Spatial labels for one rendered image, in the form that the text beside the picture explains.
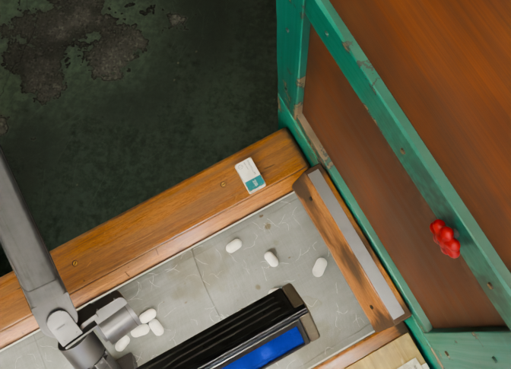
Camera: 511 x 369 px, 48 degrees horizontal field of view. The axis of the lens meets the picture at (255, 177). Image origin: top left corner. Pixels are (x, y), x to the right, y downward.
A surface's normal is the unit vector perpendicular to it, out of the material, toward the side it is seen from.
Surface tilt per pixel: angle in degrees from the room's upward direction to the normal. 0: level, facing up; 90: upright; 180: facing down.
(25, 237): 40
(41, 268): 32
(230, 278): 0
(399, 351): 0
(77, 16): 0
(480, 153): 90
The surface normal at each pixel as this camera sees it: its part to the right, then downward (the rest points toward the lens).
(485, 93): -0.88, 0.47
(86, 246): -0.04, -0.26
